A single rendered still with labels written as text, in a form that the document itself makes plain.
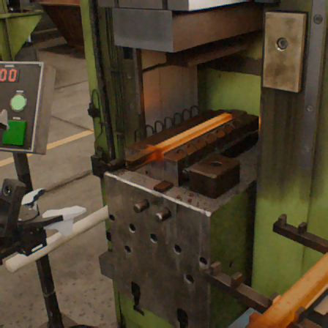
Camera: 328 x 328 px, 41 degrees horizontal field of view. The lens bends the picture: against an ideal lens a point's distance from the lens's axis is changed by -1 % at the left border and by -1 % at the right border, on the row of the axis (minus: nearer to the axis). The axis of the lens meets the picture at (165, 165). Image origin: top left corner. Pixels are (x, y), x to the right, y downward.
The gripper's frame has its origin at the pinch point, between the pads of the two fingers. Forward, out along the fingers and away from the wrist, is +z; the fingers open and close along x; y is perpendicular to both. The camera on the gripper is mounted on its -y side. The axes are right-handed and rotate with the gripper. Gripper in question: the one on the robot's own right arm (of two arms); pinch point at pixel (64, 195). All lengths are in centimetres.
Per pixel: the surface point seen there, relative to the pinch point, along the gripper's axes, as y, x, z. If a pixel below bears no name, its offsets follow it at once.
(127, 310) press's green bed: 59, -12, 25
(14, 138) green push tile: 0.5, -43.0, 13.4
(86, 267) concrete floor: 100, -85, 62
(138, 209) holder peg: 12.5, 2.0, 20.4
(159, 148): -1.5, 1.6, 30.0
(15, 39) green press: 40, -467, 266
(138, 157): -1.3, 0.8, 23.0
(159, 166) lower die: 4.2, 1.0, 30.3
